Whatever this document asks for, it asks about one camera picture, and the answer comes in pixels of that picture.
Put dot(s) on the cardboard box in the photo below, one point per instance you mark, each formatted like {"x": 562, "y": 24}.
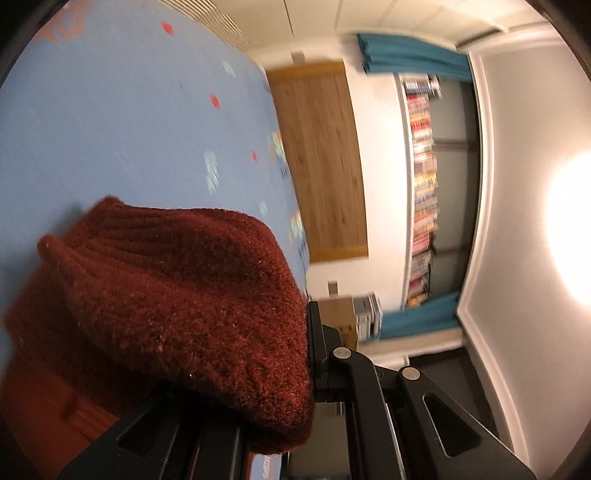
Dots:
{"x": 339, "y": 318}

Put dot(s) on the row of colourful books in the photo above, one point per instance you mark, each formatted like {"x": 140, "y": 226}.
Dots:
{"x": 422, "y": 184}

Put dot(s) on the bright ceiling lamp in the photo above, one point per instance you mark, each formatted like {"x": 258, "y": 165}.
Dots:
{"x": 572, "y": 230}

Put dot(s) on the white radiator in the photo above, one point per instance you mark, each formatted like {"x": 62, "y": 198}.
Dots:
{"x": 220, "y": 23}

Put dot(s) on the grey storage box stack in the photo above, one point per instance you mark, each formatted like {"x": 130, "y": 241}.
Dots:
{"x": 368, "y": 316}

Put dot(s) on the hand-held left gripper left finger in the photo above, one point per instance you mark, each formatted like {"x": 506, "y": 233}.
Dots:
{"x": 184, "y": 443}

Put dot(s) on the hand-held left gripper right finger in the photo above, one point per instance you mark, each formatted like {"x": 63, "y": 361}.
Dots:
{"x": 323, "y": 364}

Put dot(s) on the dark red knitted sweater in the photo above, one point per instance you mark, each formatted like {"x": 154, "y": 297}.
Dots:
{"x": 175, "y": 314}

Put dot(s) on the teal curtain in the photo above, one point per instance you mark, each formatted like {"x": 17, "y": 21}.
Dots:
{"x": 411, "y": 57}
{"x": 418, "y": 316}

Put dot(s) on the blue printed bed sheet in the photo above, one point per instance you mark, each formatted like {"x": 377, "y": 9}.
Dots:
{"x": 138, "y": 115}

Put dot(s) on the wooden door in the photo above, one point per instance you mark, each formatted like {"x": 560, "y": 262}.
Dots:
{"x": 318, "y": 161}

